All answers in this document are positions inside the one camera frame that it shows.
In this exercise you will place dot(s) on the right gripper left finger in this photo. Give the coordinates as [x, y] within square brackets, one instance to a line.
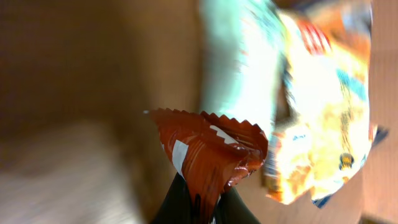
[176, 207]

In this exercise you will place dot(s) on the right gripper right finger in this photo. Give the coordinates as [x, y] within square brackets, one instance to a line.
[232, 210]

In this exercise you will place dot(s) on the orange snack bar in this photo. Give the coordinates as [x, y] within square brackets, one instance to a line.
[211, 153]

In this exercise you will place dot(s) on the yellow snack bag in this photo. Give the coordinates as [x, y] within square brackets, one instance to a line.
[328, 135]

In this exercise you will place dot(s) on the pale wet wipes pack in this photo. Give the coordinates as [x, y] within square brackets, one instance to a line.
[243, 60]

